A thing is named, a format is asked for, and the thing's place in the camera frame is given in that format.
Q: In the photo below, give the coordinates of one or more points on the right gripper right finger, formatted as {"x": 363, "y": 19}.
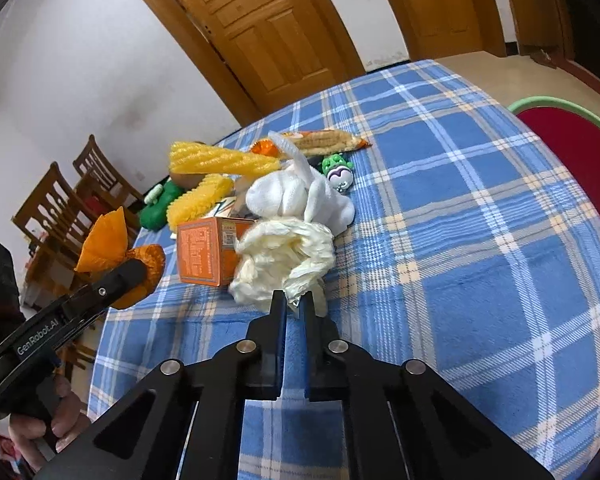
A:
{"x": 405, "y": 421}

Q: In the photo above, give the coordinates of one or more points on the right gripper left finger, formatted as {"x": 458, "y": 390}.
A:
{"x": 183, "y": 421}

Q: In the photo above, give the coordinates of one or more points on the cream plastic bag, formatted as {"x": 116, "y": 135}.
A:
{"x": 286, "y": 254}

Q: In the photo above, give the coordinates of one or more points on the person's left hand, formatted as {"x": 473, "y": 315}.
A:
{"x": 67, "y": 424}

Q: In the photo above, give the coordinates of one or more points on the wooden chair near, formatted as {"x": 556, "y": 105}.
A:
{"x": 55, "y": 220}

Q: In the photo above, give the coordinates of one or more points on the wooden chair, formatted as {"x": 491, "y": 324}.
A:
{"x": 55, "y": 220}
{"x": 93, "y": 163}

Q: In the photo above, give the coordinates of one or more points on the orange cardboard box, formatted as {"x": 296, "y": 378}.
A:
{"x": 206, "y": 250}

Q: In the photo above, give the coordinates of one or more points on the blue plaid tablecloth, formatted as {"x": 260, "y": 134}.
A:
{"x": 472, "y": 249}

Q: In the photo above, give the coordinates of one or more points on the green toy pepper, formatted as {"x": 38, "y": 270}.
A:
{"x": 153, "y": 215}

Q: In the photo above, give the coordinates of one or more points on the wooden chair far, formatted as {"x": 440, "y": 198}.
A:
{"x": 93, "y": 163}

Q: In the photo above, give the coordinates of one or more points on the yellow foam net lower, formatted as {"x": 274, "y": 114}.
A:
{"x": 197, "y": 202}

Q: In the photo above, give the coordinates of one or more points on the white crumpled cloth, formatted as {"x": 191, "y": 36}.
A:
{"x": 283, "y": 193}

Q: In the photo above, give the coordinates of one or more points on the green white toy figure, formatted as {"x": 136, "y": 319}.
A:
{"x": 339, "y": 172}

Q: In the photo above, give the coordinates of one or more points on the orange snack packet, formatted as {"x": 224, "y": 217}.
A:
{"x": 313, "y": 143}

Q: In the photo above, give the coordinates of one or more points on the red basin green rim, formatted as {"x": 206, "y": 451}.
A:
{"x": 571, "y": 132}

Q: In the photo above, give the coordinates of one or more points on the left wooden door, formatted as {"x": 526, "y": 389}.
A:
{"x": 261, "y": 55}

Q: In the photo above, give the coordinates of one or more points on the wooden door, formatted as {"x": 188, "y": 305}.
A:
{"x": 441, "y": 28}
{"x": 261, "y": 55}

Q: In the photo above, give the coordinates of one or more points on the right wooden door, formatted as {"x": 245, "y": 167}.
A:
{"x": 441, "y": 28}

